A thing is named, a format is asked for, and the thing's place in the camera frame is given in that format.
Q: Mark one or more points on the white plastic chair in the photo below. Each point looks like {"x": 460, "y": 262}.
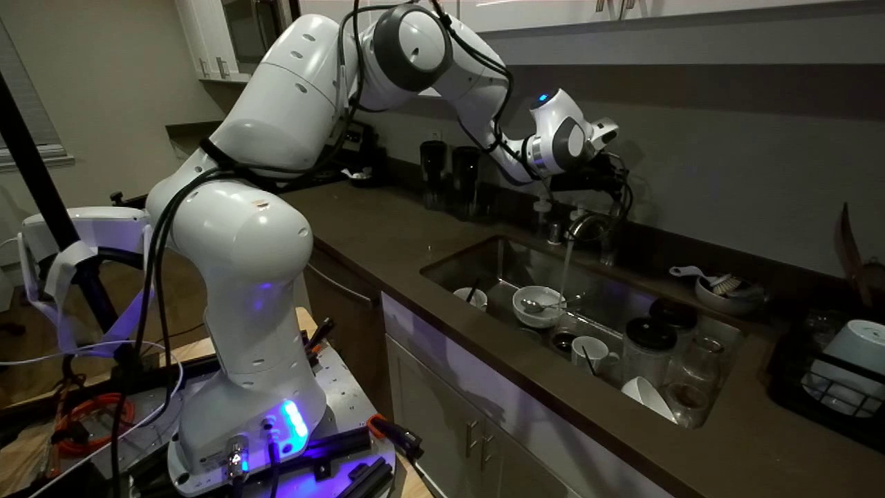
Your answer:
{"x": 92, "y": 224}

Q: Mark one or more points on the glass jar black lid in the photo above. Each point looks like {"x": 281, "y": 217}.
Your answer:
{"x": 651, "y": 350}

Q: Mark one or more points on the dark wooden utensil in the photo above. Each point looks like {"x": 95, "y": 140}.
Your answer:
{"x": 848, "y": 245}

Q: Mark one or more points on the white wall cabinet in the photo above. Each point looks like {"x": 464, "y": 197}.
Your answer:
{"x": 694, "y": 14}

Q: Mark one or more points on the metal spoon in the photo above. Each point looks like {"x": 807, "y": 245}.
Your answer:
{"x": 533, "y": 300}

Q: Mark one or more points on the white sink base cabinet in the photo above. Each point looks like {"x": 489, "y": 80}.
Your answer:
{"x": 479, "y": 397}

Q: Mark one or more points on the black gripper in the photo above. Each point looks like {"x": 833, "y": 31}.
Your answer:
{"x": 605, "y": 174}

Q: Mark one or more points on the running water stream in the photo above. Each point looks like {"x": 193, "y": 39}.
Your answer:
{"x": 565, "y": 267}

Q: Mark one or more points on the small white bowl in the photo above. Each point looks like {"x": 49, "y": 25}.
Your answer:
{"x": 471, "y": 298}

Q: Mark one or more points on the white pump soap dispenser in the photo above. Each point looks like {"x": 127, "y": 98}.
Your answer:
{"x": 546, "y": 197}

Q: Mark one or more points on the black tripod pole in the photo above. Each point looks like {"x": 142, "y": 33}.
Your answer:
{"x": 42, "y": 195}

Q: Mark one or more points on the black coffee maker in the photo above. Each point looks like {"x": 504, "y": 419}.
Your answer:
{"x": 373, "y": 162}

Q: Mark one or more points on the grey robot table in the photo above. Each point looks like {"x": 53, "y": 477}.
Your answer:
{"x": 351, "y": 397}

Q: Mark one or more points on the small grey dish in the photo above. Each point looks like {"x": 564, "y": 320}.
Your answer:
{"x": 736, "y": 298}

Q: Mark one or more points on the clear glass jar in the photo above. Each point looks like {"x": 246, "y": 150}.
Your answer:
{"x": 694, "y": 375}

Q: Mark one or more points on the white mug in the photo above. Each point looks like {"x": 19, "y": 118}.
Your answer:
{"x": 587, "y": 354}

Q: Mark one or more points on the white window frame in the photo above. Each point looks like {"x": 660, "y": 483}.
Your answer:
{"x": 45, "y": 152}

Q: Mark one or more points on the black red bar clamp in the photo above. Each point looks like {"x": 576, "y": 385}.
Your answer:
{"x": 392, "y": 436}

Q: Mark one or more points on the glass door wall cabinet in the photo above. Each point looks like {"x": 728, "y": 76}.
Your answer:
{"x": 210, "y": 38}

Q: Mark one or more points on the white blue dish brush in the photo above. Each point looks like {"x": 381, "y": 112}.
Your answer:
{"x": 694, "y": 275}

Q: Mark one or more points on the white plate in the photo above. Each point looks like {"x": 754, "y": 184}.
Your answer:
{"x": 651, "y": 400}

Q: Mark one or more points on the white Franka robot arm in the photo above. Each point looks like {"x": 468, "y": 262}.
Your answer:
{"x": 250, "y": 277}

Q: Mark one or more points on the white container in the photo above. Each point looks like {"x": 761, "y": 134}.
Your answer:
{"x": 858, "y": 346}

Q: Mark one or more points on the large white bowl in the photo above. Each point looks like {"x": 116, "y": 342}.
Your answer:
{"x": 540, "y": 309}

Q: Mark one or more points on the dark tall bottle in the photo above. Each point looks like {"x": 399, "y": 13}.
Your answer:
{"x": 434, "y": 174}
{"x": 465, "y": 184}

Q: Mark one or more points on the steel sink basin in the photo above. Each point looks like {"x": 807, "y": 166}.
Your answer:
{"x": 600, "y": 305}

